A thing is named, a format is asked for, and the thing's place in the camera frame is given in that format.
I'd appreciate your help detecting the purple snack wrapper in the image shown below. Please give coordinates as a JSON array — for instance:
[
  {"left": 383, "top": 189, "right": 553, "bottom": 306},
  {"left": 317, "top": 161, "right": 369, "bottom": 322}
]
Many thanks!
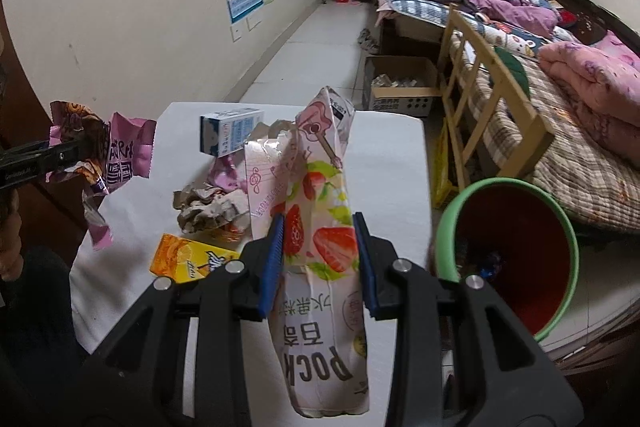
[{"left": 47, "top": 101, "right": 156, "bottom": 251}]

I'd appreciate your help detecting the pink strawberry pocky box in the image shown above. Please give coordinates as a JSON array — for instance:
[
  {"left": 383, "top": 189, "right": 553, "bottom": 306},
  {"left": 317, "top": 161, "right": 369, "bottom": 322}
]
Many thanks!
[{"left": 244, "top": 87, "right": 369, "bottom": 418}]

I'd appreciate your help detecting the person's left hand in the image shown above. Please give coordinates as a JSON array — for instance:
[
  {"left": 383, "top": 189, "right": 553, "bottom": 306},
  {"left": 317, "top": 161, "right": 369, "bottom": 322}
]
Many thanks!
[{"left": 0, "top": 190, "right": 24, "bottom": 282}]

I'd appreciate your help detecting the orange yellow juice carton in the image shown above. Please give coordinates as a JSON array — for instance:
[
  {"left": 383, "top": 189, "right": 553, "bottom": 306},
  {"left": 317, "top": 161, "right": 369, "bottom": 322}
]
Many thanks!
[{"left": 150, "top": 234, "right": 240, "bottom": 284}]

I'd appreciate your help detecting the red bin green rim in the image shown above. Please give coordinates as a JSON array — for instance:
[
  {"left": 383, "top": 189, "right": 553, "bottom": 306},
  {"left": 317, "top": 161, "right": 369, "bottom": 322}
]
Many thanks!
[{"left": 432, "top": 178, "right": 580, "bottom": 341}]

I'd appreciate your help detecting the crumpled paper ball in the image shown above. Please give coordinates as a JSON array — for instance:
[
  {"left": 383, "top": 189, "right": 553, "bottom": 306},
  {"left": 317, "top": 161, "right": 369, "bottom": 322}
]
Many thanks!
[{"left": 172, "top": 185, "right": 250, "bottom": 234}]

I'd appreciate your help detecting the blue white milk carton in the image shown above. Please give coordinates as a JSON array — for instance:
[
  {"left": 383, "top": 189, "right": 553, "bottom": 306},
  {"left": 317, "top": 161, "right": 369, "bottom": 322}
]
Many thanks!
[{"left": 200, "top": 107, "right": 264, "bottom": 158}]

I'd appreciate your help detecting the white table cover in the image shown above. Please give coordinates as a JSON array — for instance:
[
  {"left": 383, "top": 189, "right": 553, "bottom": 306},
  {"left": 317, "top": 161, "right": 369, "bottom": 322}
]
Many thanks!
[{"left": 70, "top": 103, "right": 432, "bottom": 351}]

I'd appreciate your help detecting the bed with plaid quilt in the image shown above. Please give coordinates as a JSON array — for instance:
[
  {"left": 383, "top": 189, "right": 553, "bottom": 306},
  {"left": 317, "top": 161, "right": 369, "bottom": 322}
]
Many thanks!
[{"left": 378, "top": 0, "right": 639, "bottom": 234}]

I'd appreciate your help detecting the cardboard box on floor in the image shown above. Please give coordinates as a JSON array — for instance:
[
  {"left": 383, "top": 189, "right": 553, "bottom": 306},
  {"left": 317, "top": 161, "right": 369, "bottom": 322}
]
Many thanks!
[{"left": 361, "top": 55, "right": 440, "bottom": 118}]

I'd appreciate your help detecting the green folded cloth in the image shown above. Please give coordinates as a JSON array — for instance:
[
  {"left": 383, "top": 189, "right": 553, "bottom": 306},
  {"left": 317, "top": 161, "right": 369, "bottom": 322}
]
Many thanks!
[{"left": 494, "top": 46, "right": 530, "bottom": 98}]

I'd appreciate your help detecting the folded pink comforter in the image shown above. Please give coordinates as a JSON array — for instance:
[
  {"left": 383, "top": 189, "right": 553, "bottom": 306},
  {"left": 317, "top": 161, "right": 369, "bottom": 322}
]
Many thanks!
[{"left": 538, "top": 41, "right": 639, "bottom": 166}]

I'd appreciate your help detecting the dark wooden headboard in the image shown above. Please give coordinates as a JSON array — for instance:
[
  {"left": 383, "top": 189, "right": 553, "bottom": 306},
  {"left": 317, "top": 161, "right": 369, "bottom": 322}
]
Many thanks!
[{"left": 555, "top": 0, "right": 640, "bottom": 54}]

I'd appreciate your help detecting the wooden bed rail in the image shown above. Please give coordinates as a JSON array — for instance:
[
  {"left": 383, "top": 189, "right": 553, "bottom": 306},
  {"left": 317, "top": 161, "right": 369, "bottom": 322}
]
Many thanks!
[{"left": 437, "top": 8, "right": 554, "bottom": 190}]

